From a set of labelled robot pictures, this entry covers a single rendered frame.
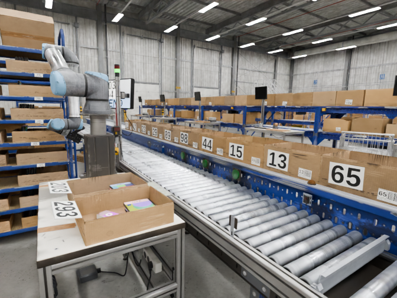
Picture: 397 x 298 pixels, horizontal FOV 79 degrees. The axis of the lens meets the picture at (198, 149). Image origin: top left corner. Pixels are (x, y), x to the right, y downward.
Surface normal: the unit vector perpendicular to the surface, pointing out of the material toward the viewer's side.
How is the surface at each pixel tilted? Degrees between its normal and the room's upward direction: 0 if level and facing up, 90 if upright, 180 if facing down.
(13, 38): 123
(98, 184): 89
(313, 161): 90
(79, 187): 89
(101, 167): 90
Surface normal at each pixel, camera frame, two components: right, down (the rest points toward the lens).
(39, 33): 0.44, 0.66
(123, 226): 0.56, 0.17
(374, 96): -0.83, 0.07
